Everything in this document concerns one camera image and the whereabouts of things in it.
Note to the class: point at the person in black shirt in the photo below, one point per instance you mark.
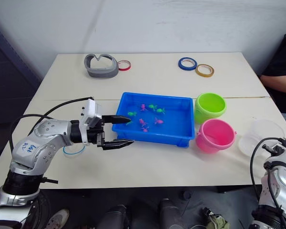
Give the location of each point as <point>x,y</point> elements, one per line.
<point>282,59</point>

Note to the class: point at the small black knob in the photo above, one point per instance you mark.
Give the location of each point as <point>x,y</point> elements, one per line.
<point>186,195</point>

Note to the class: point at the tan and white shoe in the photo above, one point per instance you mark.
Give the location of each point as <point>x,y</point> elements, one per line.
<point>58,218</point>

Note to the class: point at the pink plastic bucket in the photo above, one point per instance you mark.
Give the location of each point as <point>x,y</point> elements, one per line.
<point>205,144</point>

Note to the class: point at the pink toy fish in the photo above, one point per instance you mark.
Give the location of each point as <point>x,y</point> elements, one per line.
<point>158,121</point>
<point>142,122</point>
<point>145,130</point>
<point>143,106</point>

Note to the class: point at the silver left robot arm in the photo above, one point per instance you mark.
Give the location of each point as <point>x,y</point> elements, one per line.
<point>47,136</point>

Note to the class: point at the dark rounded shape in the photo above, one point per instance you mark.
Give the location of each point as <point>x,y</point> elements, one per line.
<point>116,217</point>
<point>172,214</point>

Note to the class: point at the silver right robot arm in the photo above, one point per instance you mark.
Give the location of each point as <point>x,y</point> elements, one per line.
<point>281,176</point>

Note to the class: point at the blue tape roll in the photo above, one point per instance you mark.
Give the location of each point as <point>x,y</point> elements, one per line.
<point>181,66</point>

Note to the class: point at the green plastic bucket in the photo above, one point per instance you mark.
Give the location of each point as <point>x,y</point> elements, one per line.
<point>200,115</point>

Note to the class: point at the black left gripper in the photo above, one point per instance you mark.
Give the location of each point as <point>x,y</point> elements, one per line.
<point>95,137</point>

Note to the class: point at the person's bare forearm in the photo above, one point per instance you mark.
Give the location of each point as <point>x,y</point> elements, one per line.
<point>276,83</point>

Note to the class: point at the black table frame bar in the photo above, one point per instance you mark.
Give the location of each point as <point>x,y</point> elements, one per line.
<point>238,189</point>

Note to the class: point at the blue-rimmed small net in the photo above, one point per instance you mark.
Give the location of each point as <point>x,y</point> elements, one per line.
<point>75,154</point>

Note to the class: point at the yellow tape roll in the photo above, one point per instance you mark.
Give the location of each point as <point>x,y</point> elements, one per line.
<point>200,73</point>

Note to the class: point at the crumpled green cloth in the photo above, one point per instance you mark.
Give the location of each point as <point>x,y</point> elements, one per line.
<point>217,221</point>

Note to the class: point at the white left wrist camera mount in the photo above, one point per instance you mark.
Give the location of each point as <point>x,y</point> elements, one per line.
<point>91,108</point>

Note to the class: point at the blue plastic tub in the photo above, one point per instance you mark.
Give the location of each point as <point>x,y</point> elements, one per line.
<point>176,126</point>

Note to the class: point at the clear plastic cup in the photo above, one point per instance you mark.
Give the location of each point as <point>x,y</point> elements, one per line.
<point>262,130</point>

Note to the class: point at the red tape roll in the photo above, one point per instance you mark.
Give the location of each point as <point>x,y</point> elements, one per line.
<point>124,69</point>

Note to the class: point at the grey headset face pad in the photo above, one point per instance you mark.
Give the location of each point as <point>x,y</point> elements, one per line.
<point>102,73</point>

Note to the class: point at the green toy fish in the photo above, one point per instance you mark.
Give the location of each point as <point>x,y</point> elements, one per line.
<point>131,114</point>
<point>152,107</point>
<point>160,110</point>

